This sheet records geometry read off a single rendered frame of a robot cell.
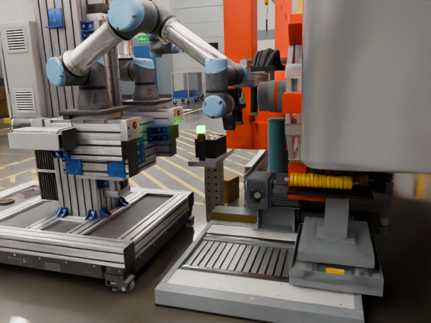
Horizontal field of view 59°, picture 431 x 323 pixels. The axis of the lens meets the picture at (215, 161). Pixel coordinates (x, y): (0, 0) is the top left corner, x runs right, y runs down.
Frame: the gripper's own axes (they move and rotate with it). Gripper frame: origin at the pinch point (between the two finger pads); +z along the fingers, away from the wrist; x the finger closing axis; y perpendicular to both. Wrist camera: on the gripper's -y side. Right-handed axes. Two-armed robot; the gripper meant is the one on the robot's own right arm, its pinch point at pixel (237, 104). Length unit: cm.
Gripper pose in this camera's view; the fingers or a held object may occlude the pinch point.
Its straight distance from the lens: 158.7
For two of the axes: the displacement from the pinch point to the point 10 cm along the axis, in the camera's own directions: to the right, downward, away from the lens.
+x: -9.6, -0.4, 2.8
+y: -0.3, -9.7, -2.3
